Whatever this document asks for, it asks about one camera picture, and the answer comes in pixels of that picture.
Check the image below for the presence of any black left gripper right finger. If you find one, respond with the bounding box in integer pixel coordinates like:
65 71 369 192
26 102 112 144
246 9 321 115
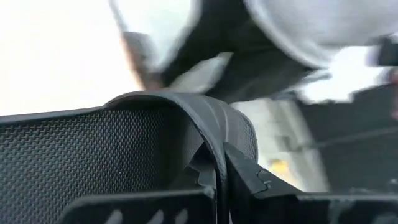
223 142 398 224

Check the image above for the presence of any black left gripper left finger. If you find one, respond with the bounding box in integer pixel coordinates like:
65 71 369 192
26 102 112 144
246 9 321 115
57 146 218 224

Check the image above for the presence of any black slide sandal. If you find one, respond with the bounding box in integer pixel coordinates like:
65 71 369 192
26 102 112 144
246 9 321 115
0 90 259 224

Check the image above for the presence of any person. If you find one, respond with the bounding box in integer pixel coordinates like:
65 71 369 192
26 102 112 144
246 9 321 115
108 0 398 104

